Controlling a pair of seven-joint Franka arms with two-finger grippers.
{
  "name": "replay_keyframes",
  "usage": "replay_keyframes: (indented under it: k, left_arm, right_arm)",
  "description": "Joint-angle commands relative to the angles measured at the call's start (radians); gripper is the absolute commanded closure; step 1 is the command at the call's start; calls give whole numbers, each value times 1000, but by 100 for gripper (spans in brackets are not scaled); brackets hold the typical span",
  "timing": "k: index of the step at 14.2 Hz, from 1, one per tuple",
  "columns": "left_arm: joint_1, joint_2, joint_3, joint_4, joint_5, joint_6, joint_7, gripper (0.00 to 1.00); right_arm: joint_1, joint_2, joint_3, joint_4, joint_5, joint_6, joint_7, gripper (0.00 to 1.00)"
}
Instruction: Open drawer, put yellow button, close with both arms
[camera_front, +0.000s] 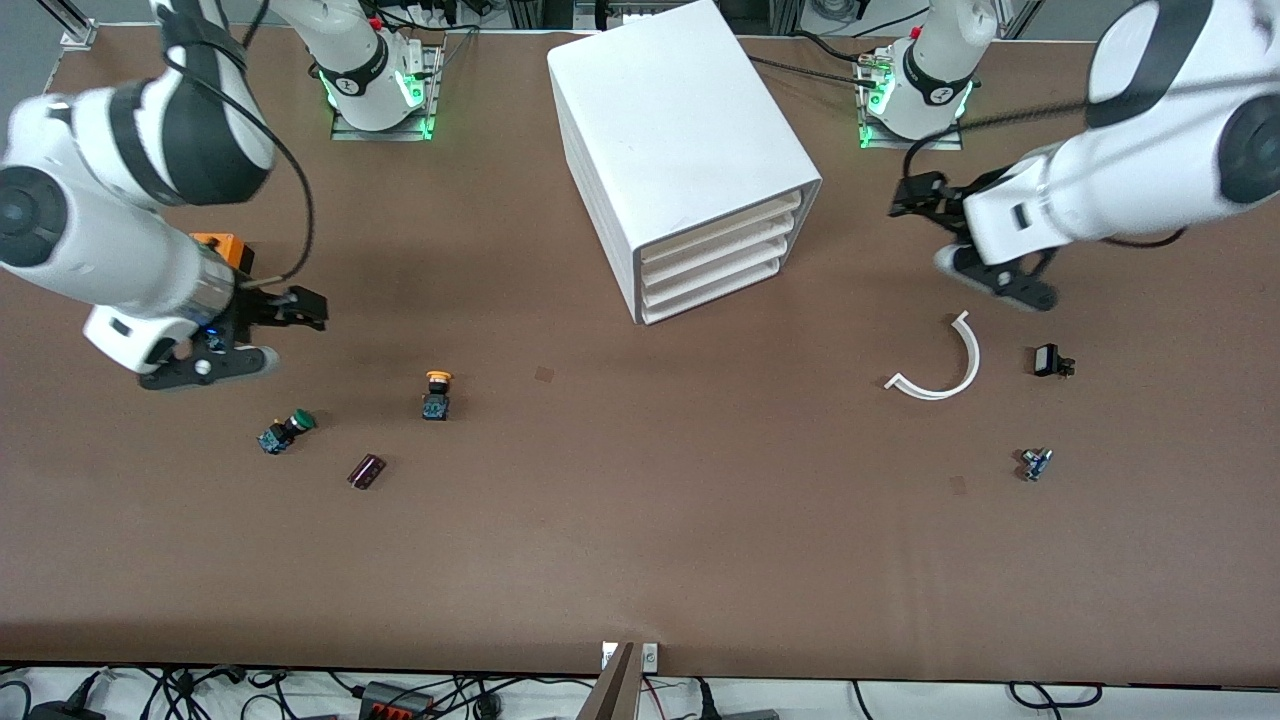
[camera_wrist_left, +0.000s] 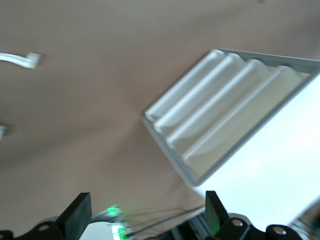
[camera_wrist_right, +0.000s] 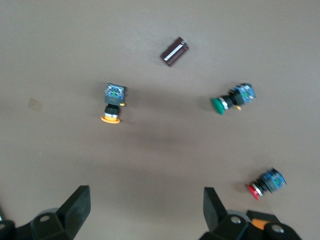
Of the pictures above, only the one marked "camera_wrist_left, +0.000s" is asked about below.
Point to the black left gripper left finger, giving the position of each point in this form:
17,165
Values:
76,217

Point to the green lit electronics board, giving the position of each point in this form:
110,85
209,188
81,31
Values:
117,220

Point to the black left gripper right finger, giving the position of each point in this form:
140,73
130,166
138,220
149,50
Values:
215,215

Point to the grey ribbed block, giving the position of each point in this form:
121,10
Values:
193,226

